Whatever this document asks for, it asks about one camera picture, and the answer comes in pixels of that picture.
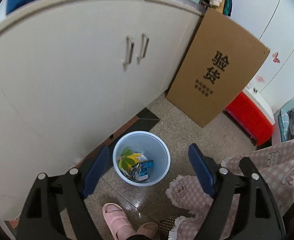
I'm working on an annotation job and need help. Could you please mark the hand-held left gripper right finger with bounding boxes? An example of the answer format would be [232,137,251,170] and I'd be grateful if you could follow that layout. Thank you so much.
[188,143,286,240]

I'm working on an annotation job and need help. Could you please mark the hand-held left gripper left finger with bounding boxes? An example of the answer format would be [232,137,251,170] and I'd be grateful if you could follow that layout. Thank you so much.
[16,145,110,240]

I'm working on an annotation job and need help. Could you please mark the light blue waste bin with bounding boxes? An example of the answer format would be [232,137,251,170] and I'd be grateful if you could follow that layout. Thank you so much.
[112,131,171,187]

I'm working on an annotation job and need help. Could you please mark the green leaf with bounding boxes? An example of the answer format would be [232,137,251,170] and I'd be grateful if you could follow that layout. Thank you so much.
[119,148,135,171]

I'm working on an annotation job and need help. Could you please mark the yellow wrapper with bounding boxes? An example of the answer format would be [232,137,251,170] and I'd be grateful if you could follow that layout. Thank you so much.
[122,154,141,173]

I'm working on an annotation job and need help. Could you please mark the blue and white carton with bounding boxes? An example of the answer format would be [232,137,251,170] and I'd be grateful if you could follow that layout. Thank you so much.
[133,160,154,181]

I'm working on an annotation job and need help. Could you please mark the pink slipper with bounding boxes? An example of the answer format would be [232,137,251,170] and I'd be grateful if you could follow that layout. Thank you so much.
[102,203,138,240]
[136,222,159,238]

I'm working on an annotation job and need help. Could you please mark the brown dotted cushion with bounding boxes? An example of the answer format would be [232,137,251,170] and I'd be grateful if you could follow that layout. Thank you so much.
[159,216,180,240]

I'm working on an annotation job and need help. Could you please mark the pink checked tablecloth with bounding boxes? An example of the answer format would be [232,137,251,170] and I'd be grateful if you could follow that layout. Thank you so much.
[165,139,294,240]

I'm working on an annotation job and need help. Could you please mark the white cabinet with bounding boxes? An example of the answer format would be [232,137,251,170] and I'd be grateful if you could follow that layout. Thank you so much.
[0,0,207,230]

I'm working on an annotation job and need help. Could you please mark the large brown cardboard box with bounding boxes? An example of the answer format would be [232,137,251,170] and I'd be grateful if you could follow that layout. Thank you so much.
[165,8,271,129]

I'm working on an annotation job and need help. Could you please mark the white wardrobe doors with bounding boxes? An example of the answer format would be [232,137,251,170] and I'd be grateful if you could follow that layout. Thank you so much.
[230,0,294,110]

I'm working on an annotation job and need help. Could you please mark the teal bunk bed frame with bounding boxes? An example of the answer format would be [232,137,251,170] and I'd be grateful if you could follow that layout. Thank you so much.
[273,97,294,143]

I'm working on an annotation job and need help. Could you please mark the metal cabinet handle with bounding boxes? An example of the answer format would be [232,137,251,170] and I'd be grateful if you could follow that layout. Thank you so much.
[123,36,135,72]
[137,33,149,64]

